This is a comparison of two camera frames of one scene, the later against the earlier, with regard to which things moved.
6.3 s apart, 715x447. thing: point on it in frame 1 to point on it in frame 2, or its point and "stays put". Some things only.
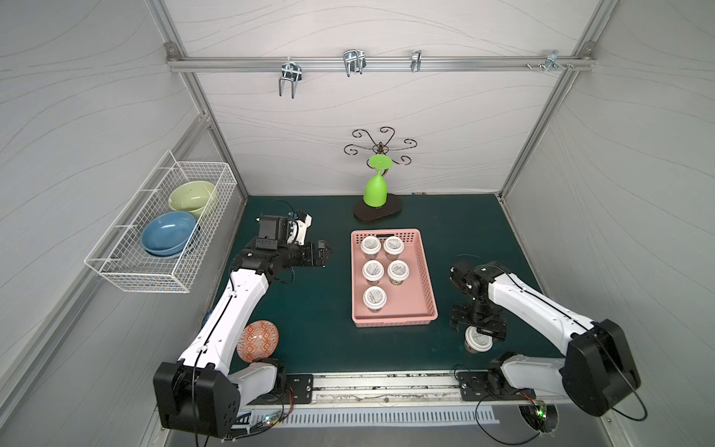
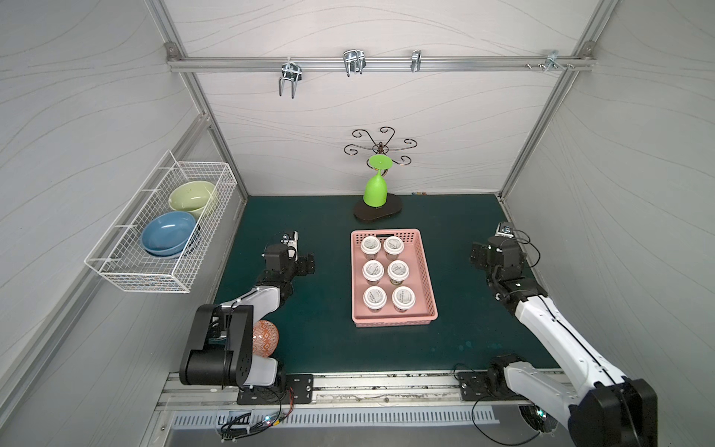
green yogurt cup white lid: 397,270 stays put
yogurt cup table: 476,342 to 403,298
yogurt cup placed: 370,246 stays put
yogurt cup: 393,246 stays put
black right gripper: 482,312 to 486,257
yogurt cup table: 372,271 stays put
